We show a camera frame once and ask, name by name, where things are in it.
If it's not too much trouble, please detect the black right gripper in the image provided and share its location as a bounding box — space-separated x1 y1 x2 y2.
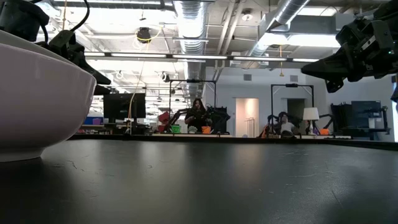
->
300 18 398 94

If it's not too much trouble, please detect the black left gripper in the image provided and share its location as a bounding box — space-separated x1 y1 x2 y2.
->
35 29 112 96

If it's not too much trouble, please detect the large white ceramic bowl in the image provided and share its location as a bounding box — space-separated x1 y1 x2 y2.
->
0 29 98 163

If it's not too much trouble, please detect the black computer monitor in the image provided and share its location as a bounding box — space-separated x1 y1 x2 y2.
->
103 93 147 121

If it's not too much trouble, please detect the blue storage bin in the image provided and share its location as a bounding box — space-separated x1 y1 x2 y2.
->
83 116 104 126

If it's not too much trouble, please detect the white shade table lamp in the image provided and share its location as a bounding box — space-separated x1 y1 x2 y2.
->
302 107 320 136

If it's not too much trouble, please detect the dark equipment cart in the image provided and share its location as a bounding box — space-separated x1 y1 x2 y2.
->
330 100 392 141

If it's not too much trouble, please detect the black ceiling dome device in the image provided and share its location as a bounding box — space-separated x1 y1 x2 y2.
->
136 27 152 44

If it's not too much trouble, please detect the seated person in light top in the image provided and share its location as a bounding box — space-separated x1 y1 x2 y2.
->
277 113 297 138

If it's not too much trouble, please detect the red object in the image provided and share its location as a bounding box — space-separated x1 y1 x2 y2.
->
157 111 170 133

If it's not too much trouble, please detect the seated person in dark top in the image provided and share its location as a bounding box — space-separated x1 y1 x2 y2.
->
184 98 208 134

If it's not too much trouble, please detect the long ceiling light strip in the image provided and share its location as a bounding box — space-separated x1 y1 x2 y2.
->
83 52 320 63

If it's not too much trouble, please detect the round ceiling fixture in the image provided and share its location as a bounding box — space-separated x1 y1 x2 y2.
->
241 8 254 22

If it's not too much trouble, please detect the yellow hanging cable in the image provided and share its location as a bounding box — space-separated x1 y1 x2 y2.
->
126 27 164 130

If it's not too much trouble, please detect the black metal rig frame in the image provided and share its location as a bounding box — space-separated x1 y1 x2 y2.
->
270 83 315 136
169 78 218 134

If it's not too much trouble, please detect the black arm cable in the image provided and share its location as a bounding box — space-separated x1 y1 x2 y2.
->
30 0 91 32

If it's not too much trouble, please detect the silver smooth ceiling duct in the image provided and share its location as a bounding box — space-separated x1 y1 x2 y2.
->
247 0 312 65

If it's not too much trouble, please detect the silver ribbed ceiling duct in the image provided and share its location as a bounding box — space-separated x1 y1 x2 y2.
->
173 0 208 96

